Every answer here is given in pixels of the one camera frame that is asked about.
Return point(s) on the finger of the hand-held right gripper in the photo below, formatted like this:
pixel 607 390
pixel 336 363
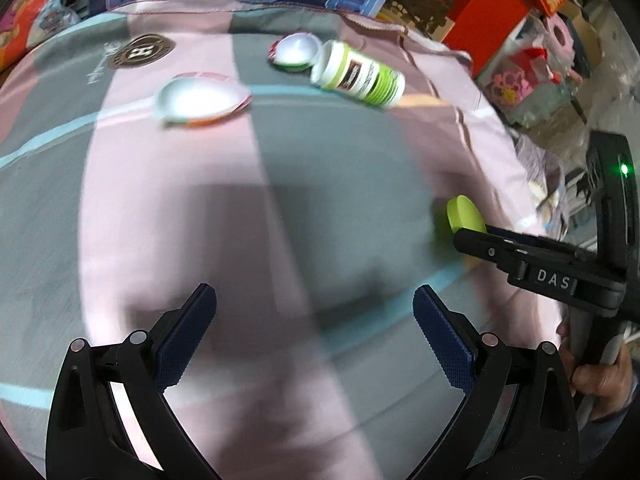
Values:
pixel 530 241
pixel 487 250

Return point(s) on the pink grey blanket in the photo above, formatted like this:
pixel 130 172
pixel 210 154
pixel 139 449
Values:
pixel 300 210

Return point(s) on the red gift box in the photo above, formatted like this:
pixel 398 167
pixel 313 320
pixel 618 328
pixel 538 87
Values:
pixel 480 10

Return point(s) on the white plastic cup red rim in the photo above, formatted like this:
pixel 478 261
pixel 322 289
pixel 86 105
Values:
pixel 200 97

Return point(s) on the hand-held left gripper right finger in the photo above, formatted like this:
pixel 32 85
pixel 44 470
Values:
pixel 445 345

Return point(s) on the green round lid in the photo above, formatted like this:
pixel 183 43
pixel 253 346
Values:
pixel 465 215

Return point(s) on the clear plastic box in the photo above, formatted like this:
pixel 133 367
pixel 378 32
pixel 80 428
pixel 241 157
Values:
pixel 540 105

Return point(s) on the person's right hand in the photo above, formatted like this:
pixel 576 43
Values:
pixel 607 385

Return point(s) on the flat wooden stick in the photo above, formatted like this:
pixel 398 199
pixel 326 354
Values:
pixel 425 101

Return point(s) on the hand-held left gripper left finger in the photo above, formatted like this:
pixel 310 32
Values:
pixel 185 345

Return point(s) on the cartoon print toy box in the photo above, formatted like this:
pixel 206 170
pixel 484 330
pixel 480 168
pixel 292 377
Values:
pixel 30 15

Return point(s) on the white bottle green label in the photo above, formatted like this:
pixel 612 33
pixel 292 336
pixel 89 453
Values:
pixel 360 77

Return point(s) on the dark patterned bag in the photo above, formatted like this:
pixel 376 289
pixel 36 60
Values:
pixel 425 15

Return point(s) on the small white bowl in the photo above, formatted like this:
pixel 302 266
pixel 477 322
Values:
pixel 295 50

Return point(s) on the person's right forearm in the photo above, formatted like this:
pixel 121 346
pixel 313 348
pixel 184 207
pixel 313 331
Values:
pixel 600 440

